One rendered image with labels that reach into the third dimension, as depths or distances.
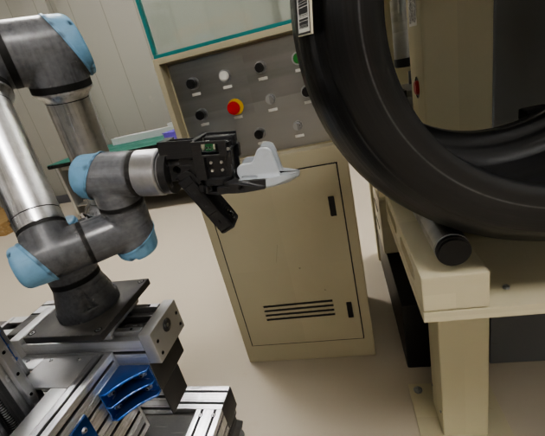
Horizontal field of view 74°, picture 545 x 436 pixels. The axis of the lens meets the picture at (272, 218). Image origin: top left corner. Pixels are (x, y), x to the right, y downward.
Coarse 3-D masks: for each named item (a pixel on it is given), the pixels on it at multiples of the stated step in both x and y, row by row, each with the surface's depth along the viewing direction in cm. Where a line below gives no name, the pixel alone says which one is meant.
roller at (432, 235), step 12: (420, 216) 57; (432, 228) 51; (444, 228) 49; (432, 240) 50; (444, 240) 48; (456, 240) 47; (468, 240) 48; (444, 252) 48; (456, 252) 48; (468, 252) 47; (444, 264) 49; (456, 264) 48
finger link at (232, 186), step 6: (234, 180) 54; (240, 180) 53; (246, 180) 53; (252, 180) 53; (258, 180) 53; (264, 180) 53; (216, 186) 55; (222, 186) 54; (228, 186) 53; (234, 186) 52; (240, 186) 53; (246, 186) 53; (252, 186) 53; (258, 186) 53; (264, 186) 53; (222, 192) 53; (228, 192) 53; (234, 192) 53; (240, 192) 53
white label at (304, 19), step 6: (300, 0) 37; (306, 0) 35; (300, 6) 37; (306, 6) 36; (300, 12) 37; (306, 12) 36; (300, 18) 38; (306, 18) 36; (312, 18) 35; (300, 24) 38; (306, 24) 36; (312, 24) 36; (300, 30) 38; (306, 30) 37; (312, 30) 36
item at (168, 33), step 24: (144, 0) 109; (168, 0) 108; (192, 0) 107; (216, 0) 106; (240, 0) 105; (264, 0) 104; (288, 0) 104; (144, 24) 111; (168, 24) 111; (192, 24) 110; (216, 24) 109; (240, 24) 108; (264, 24) 107; (168, 48) 114; (192, 48) 112
